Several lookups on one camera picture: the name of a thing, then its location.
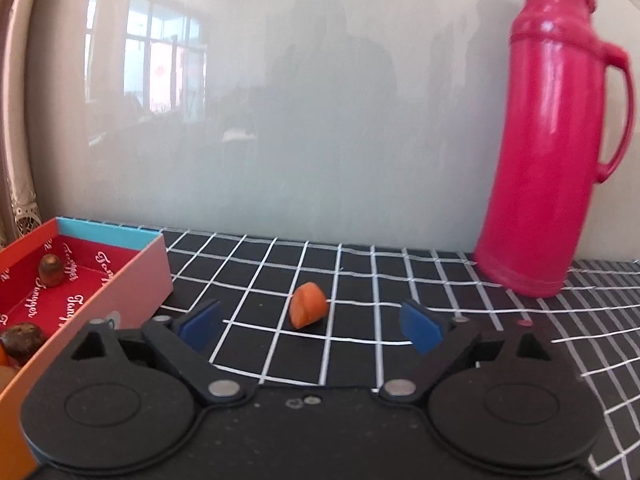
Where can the colourful cardboard box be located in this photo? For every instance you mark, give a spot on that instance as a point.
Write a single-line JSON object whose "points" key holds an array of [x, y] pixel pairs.
{"points": [[135, 285]]}

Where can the pink thermos jug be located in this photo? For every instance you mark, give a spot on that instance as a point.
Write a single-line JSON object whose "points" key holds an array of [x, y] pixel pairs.
{"points": [[545, 150]]}

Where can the dark brown date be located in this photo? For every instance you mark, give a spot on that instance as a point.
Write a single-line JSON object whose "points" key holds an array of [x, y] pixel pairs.
{"points": [[51, 271]]}

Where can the beige curtain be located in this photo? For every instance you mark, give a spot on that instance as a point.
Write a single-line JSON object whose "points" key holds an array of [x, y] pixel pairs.
{"points": [[15, 135]]}

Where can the carrot piece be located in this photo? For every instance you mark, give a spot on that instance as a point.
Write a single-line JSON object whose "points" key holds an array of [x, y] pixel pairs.
{"points": [[307, 306]]}

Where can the black white checked tablecloth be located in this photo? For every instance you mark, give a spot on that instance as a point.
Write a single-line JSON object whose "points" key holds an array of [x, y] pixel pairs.
{"points": [[450, 290]]}

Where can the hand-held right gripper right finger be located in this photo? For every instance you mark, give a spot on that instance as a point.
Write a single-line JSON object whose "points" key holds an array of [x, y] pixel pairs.
{"points": [[421, 327]]}

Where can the dark wrinkled dried fruit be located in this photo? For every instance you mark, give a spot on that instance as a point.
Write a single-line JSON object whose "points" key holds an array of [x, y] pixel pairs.
{"points": [[21, 342]]}

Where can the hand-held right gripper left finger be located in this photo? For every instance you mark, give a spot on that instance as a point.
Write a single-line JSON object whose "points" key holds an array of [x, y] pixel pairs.
{"points": [[202, 325]]}

